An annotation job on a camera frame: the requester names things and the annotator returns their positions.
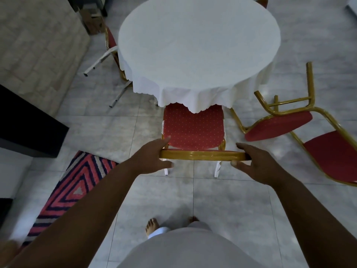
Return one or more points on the person's left hand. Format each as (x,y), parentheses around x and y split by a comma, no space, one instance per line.
(149,159)

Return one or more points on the person's right forearm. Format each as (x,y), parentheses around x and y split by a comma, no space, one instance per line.
(315,226)

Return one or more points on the round table white tablecloth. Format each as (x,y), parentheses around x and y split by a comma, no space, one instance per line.
(195,47)

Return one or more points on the red gold chair legs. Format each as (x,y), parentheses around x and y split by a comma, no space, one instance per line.
(111,40)
(192,128)

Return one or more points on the red navy striped rug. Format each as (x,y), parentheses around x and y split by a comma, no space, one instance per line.
(72,187)

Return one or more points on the person's right foot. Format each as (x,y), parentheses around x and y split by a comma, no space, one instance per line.
(194,219)

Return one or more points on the person's foot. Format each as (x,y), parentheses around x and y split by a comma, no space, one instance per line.
(152,226)
(194,219)

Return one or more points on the person's left forearm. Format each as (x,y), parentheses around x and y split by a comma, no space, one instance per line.
(83,220)

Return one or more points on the person's right hand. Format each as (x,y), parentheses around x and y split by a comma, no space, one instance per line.
(265,167)

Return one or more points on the person's left foot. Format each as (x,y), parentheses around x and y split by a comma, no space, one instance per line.
(152,226)

